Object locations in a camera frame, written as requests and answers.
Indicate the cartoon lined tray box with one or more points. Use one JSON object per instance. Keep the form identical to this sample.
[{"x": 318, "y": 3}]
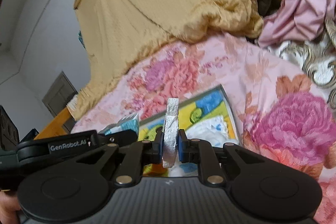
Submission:
[{"x": 209, "y": 104}]

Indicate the person's left hand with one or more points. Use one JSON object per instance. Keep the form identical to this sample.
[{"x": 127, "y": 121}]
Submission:
[{"x": 9, "y": 206}]

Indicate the grey door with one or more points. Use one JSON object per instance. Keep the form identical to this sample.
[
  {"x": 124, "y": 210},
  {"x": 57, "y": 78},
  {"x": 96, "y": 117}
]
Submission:
[{"x": 59, "y": 94}]

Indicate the silver foil packet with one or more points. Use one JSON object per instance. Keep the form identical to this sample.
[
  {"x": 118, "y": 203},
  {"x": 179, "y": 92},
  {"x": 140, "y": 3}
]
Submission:
[{"x": 170, "y": 131}]

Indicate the white gold ornate sheet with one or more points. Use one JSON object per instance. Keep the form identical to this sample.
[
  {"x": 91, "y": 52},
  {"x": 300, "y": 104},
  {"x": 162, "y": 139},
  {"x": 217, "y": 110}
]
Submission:
[{"x": 315, "y": 58}]

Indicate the white quilted baby cloth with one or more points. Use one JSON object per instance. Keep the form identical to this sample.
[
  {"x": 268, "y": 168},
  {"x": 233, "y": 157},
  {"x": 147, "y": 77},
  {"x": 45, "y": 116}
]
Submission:
[{"x": 213, "y": 130}]

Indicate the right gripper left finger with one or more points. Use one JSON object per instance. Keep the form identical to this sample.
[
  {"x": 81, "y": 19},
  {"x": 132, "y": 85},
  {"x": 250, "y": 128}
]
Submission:
[{"x": 138, "y": 155}]

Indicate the pink floral bedspread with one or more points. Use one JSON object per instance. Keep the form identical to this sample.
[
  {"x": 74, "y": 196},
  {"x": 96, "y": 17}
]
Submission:
[{"x": 279, "y": 112}]

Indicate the tan dotted quilt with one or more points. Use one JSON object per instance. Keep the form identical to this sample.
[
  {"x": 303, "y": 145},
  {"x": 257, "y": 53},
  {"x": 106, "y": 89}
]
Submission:
[{"x": 117, "y": 34}]

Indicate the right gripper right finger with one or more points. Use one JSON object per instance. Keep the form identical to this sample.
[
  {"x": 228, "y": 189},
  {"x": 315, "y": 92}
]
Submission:
[{"x": 205, "y": 156}]

